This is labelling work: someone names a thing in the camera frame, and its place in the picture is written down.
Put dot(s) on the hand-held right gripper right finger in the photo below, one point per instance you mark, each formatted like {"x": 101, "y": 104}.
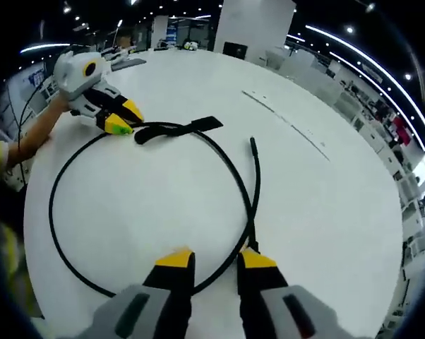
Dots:
{"x": 269, "y": 303}

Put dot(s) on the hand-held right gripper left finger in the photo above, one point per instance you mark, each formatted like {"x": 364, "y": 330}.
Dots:
{"x": 149, "y": 307}

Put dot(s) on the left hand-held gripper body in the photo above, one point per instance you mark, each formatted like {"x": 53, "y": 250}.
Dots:
{"x": 75, "y": 76}

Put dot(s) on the white desk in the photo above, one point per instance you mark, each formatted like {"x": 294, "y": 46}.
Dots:
{"x": 145, "y": 194}

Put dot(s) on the white yellow device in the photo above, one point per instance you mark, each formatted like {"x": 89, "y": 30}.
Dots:
{"x": 191, "y": 46}

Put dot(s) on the small black monitor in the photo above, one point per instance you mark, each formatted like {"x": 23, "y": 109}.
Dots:
{"x": 234, "y": 50}

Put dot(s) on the flat white strip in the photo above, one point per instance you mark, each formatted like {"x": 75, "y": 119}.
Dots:
{"x": 262, "y": 100}

